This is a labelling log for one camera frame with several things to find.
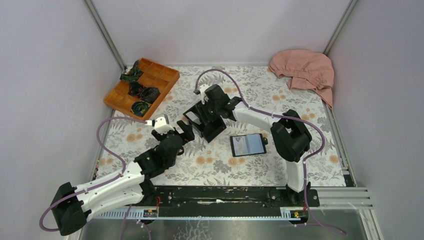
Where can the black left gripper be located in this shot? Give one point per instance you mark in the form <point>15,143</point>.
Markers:
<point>187,134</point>

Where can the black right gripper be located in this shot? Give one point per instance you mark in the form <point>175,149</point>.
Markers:
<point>207,103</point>

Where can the white VIP credit card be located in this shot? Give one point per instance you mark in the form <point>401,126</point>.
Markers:
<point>240,146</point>

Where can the black leather card holder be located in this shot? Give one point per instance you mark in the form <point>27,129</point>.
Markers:
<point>256,144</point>

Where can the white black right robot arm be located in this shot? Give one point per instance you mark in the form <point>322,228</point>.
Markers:
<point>290,136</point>

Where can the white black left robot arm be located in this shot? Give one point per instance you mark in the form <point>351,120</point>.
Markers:
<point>73,206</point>

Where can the white card stack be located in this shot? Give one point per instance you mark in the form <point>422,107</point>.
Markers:
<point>193,117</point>

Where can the black plastic card box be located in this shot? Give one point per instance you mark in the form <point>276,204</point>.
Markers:
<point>212,125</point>

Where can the floral table mat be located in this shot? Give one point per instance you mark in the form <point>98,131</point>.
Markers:
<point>209,164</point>

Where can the green patterned rolled sock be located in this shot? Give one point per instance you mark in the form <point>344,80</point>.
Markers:
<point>140,108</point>

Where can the black rolled sock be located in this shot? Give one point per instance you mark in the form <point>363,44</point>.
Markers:
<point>149,94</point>

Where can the orange compartment tray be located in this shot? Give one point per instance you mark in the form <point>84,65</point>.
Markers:
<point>155,75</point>

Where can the dark patterned rolled sock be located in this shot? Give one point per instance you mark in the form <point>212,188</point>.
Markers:
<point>133,74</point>

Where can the pink cloth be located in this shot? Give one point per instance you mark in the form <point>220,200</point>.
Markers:
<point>308,71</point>

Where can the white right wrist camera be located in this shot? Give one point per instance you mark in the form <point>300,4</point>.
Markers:
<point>202,92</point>

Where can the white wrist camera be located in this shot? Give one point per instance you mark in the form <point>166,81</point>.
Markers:
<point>202,92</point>
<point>160,124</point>

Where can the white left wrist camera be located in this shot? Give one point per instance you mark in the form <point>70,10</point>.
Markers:
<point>160,124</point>

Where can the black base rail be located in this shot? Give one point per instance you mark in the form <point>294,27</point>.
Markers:
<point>228,202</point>

